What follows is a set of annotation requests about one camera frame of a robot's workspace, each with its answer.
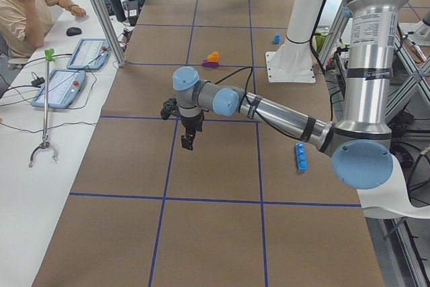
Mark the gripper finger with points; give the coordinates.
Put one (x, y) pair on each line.
(187, 141)

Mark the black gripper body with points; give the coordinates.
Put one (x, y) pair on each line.
(191, 122)

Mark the purple trapezoid block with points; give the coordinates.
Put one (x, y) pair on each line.
(210, 64)

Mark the orange trapezoid block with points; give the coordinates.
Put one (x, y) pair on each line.
(213, 57)

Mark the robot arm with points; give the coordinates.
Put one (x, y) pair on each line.
(357, 144)

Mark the brown paper table cover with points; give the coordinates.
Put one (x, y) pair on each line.
(234, 211)

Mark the long blue block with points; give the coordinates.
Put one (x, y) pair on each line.
(301, 158)

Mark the far teach pendant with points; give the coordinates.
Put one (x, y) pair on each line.
(89, 54)

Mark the teach pendant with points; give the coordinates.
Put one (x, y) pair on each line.
(89, 54)
(64, 86)

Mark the near teach pendant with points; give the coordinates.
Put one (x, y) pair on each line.
(64, 86)

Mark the black computer mouse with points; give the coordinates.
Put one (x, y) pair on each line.
(73, 31)

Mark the green reacher grabber tool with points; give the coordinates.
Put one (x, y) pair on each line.
(45, 144)

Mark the seated person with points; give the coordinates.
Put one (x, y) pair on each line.
(25, 23)

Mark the white chair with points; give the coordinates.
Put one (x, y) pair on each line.
(390, 200)

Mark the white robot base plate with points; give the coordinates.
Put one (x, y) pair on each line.
(292, 62)

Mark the aluminium frame post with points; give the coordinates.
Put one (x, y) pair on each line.
(108, 29)

